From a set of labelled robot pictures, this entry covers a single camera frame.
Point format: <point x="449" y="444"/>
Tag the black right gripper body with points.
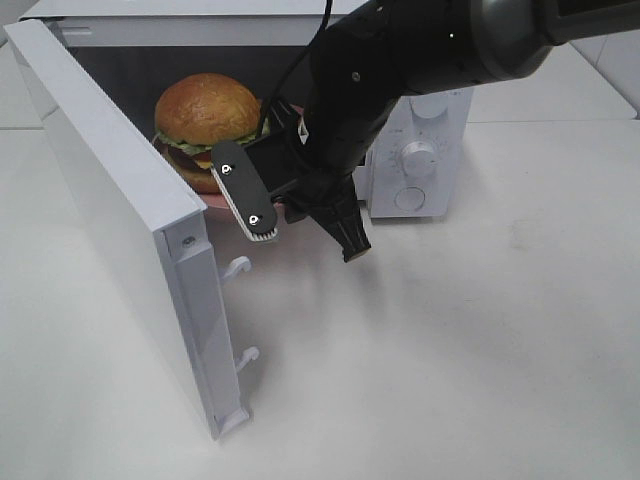
<point x="313" y="177"/>

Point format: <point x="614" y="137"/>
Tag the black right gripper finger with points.
<point x="341" y="219"/>

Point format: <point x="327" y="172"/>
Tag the round white door-release button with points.
<point x="410" y="199"/>

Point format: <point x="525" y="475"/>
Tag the toy hamburger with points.
<point x="196" y="113"/>

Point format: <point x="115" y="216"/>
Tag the white microwave door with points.
<point x="146" y="223"/>

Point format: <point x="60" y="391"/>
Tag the pink round plate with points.
<point x="217" y="208"/>

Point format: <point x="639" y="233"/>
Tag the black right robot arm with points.
<point x="384" y="50"/>

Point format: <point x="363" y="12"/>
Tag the lower white timer knob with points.
<point x="418" y="159"/>

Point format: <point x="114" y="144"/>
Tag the upper white power knob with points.
<point x="429" y="106"/>

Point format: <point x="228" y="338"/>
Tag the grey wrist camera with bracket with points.
<point x="256" y="177"/>

